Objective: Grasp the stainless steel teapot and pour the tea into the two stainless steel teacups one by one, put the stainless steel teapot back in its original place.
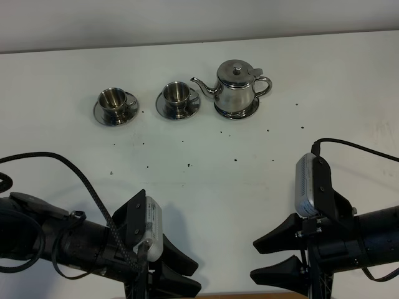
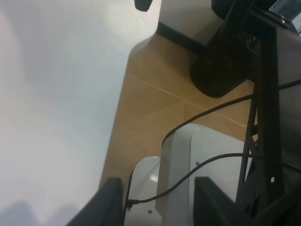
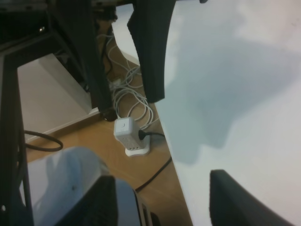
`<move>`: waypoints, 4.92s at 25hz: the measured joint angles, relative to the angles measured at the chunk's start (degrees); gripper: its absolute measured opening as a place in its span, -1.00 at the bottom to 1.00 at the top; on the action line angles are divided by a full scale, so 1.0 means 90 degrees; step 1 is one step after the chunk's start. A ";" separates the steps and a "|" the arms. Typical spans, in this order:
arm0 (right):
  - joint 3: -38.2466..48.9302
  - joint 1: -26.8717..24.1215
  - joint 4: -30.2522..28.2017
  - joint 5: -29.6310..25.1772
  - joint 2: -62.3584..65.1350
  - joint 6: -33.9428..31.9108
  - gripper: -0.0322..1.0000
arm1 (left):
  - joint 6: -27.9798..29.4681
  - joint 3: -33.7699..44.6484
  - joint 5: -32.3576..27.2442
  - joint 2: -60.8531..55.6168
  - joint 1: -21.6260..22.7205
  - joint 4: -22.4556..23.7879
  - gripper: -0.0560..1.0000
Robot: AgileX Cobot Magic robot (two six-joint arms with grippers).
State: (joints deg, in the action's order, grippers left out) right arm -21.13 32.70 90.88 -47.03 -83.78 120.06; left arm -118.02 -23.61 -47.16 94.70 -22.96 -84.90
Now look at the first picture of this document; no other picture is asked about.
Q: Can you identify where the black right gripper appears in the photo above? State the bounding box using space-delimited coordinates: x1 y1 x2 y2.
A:
250 157 362 298

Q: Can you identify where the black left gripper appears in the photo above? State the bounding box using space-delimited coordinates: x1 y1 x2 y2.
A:
99 189 201 298

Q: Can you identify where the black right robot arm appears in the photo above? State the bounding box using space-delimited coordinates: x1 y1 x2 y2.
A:
250 153 398 298

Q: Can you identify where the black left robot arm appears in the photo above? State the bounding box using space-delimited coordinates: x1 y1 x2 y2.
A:
1 191 201 298

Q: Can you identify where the teapot stainless steel saucer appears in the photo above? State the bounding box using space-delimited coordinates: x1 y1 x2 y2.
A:
214 97 259 120

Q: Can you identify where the left stainless steel saucer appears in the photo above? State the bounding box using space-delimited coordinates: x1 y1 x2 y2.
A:
93 92 140 126

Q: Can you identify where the right stainless steel saucer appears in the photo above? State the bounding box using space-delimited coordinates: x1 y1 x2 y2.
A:
155 88 201 120

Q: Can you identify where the right stainless steel teacup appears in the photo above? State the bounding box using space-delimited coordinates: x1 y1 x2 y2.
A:
161 82 200 120

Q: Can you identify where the stainless steel teacup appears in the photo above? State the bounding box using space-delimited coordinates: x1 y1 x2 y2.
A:
97 87 127 116
161 82 200 120

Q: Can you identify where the left stainless steel teacup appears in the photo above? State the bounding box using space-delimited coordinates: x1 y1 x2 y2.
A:
97 87 127 116

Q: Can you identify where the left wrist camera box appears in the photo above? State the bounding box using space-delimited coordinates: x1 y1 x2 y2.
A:
133 196 163 262

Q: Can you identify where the braided left camera cable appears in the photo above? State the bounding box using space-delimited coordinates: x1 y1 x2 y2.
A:
0 151 147 275

